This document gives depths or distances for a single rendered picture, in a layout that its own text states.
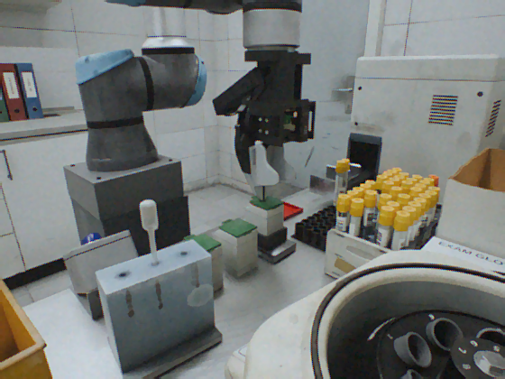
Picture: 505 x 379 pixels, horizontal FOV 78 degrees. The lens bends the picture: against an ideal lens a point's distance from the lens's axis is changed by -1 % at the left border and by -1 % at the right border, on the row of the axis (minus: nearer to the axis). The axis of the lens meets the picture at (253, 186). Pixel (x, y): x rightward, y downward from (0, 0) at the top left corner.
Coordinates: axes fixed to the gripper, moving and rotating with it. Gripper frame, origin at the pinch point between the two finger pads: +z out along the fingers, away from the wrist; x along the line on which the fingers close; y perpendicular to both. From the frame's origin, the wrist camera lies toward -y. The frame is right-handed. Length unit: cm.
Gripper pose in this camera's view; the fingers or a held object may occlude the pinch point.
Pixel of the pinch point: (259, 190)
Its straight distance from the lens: 49.9
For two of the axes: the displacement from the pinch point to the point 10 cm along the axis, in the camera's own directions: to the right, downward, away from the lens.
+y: 7.1, 2.4, -6.6
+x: 7.0, -2.5, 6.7
